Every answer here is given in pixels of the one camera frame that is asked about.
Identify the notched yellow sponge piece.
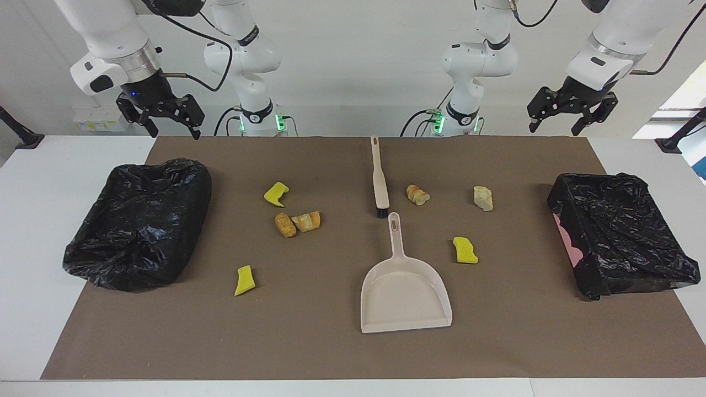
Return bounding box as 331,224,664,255
263,181,290,208

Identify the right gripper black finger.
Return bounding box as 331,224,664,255
165,95,206,140
116,93,159,138

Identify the black plastic trash bag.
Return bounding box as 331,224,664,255
547,173,702,301
62,158,213,292

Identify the orange striped croissant piece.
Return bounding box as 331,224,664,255
291,210,322,233

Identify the blue object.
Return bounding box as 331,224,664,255
684,141,706,181

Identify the round brown crusty bread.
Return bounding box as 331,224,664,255
275,212,297,239

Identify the beige plastic dustpan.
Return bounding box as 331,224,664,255
360,212,453,334

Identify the black right base cable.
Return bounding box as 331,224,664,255
214,106,242,137

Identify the black camera stand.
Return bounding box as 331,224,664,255
655,108,706,154
0,106,45,150

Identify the black left base cable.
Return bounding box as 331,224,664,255
400,88,454,137

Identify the brown table mat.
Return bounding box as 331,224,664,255
40,136,706,380

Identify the black base cable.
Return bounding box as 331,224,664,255
214,106,242,137
400,88,454,137

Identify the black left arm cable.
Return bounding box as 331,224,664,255
630,3,706,76

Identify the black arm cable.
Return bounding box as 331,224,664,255
145,0,233,93
630,3,706,76

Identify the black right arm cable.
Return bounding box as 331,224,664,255
145,0,233,93

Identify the pink plastic bin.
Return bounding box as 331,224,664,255
553,212,584,269

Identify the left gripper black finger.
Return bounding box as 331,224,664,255
527,87,569,133
571,93,618,137

